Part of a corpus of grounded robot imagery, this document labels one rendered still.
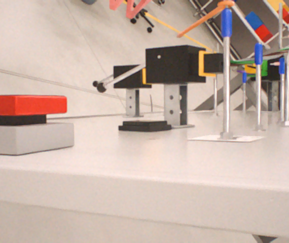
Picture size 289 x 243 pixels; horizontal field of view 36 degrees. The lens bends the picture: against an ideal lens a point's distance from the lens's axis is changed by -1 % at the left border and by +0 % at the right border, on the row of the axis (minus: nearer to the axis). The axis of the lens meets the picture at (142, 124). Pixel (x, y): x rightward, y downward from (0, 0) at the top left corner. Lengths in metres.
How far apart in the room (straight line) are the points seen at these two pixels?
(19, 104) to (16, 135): 0.02
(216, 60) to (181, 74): 0.04
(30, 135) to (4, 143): 0.01
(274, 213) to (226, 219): 0.02
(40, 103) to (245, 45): 8.42
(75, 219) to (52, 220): 0.05
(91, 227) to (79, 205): 0.61
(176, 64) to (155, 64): 0.03
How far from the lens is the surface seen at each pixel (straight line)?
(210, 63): 0.47
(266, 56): 0.48
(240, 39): 8.73
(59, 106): 0.29
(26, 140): 0.26
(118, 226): 0.86
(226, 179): 0.17
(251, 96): 1.42
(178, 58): 0.48
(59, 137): 0.28
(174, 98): 0.49
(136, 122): 0.44
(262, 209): 0.16
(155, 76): 0.50
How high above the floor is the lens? 1.27
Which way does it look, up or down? 23 degrees down
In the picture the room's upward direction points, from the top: 50 degrees clockwise
